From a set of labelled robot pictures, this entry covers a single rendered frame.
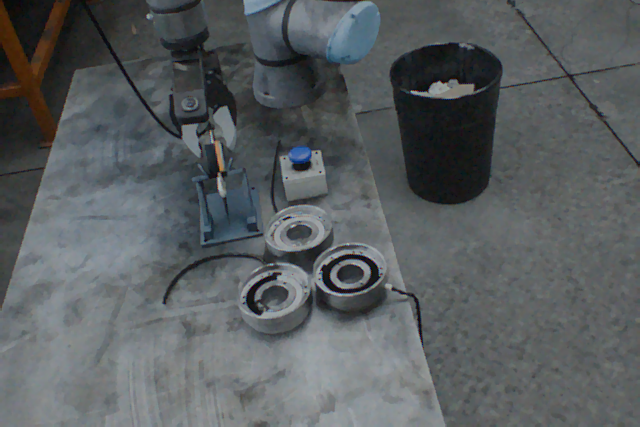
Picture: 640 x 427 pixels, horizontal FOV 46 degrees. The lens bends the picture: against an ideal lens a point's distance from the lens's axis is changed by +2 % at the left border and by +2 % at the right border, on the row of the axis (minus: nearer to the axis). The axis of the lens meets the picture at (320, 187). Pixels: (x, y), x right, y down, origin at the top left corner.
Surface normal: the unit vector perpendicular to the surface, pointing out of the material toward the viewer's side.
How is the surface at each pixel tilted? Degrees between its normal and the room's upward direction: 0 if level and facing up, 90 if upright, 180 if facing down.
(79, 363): 0
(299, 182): 90
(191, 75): 29
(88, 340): 0
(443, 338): 0
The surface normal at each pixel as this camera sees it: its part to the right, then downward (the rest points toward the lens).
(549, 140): -0.13, -0.78
